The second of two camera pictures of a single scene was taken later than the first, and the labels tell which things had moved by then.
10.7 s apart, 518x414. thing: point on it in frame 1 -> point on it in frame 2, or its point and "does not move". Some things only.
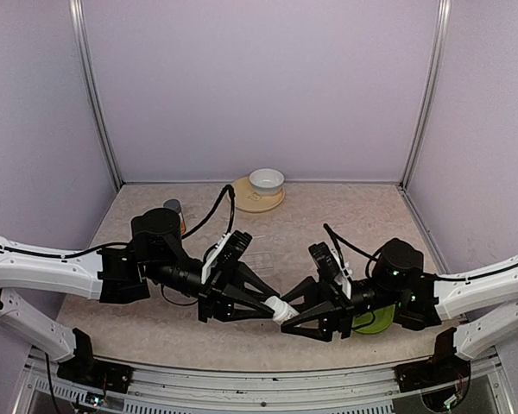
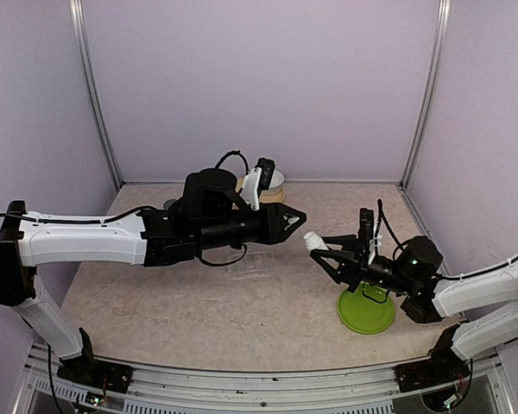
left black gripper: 221,295 -> 274,229
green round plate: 375,322 does not move
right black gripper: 335,315 -> 350,272
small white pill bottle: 282,310 -> 314,241
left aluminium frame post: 79,35 does not move
